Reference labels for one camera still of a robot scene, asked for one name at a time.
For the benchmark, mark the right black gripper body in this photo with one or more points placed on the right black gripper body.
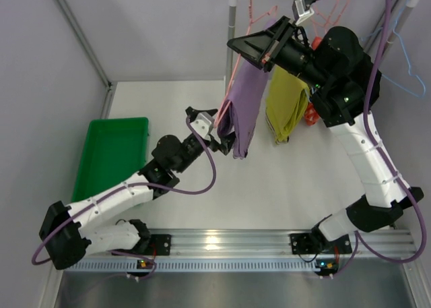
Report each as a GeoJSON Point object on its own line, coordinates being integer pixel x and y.
{"type": "Point", "coordinates": [277, 44]}

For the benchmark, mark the purple trousers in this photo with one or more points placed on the purple trousers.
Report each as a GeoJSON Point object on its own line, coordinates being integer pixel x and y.
{"type": "Point", "coordinates": [243, 102]}

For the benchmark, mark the pink wire hanger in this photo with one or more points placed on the pink wire hanger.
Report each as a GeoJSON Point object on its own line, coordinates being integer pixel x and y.
{"type": "Point", "coordinates": [251, 21]}

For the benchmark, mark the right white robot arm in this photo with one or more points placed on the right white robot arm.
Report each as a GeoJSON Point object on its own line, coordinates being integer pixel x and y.
{"type": "Point", "coordinates": [346, 85]}

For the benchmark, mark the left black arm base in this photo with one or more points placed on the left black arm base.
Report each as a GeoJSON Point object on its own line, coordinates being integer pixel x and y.
{"type": "Point", "coordinates": [159, 245]}

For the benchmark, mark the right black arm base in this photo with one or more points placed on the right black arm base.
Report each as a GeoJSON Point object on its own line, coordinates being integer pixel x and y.
{"type": "Point", "coordinates": [303, 245]}

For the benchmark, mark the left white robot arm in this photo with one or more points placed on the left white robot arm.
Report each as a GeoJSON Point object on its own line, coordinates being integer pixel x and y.
{"type": "Point", "coordinates": [69, 233]}

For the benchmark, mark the pink hanger pair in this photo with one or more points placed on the pink hanger pair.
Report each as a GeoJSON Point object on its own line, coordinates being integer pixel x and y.
{"type": "Point", "coordinates": [321, 23]}

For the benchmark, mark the yellow-green trousers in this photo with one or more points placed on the yellow-green trousers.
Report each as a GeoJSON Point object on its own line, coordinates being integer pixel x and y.
{"type": "Point", "coordinates": [286, 102]}

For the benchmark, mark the light blue empty hanger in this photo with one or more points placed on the light blue empty hanger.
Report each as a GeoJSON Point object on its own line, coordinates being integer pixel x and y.
{"type": "Point", "coordinates": [402, 74]}

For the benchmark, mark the orange patterned cloth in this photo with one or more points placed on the orange patterned cloth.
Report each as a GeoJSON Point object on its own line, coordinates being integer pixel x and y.
{"type": "Point", "coordinates": [310, 115]}

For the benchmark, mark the black garment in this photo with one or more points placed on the black garment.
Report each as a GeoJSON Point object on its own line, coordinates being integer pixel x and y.
{"type": "Point", "coordinates": [370, 77]}

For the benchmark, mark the green plastic bin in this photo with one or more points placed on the green plastic bin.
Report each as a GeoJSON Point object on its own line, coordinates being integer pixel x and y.
{"type": "Point", "coordinates": [113, 150]}

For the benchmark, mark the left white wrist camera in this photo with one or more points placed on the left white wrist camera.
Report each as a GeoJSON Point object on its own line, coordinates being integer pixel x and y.
{"type": "Point", "coordinates": [203, 125]}

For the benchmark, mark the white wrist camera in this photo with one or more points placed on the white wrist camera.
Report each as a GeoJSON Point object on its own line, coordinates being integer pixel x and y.
{"type": "Point", "coordinates": [203, 125]}
{"type": "Point", "coordinates": [302, 12]}

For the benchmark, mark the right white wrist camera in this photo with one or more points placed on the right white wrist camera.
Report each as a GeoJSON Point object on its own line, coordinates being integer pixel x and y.
{"type": "Point", "coordinates": [302, 12]}

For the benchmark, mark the rack vertical post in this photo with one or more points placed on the rack vertical post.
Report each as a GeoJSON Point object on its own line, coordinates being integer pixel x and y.
{"type": "Point", "coordinates": [229, 74]}

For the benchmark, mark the aluminium mounting rail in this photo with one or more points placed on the aluminium mounting rail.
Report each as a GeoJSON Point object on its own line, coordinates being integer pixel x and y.
{"type": "Point", "coordinates": [219, 243]}

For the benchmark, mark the grey slotted cable duct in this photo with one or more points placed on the grey slotted cable duct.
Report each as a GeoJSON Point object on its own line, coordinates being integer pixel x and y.
{"type": "Point", "coordinates": [116, 264]}

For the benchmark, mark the aluminium frame strut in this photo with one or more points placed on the aluminium frame strut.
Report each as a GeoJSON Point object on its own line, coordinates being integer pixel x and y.
{"type": "Point", "coordinates": [84, 43]}

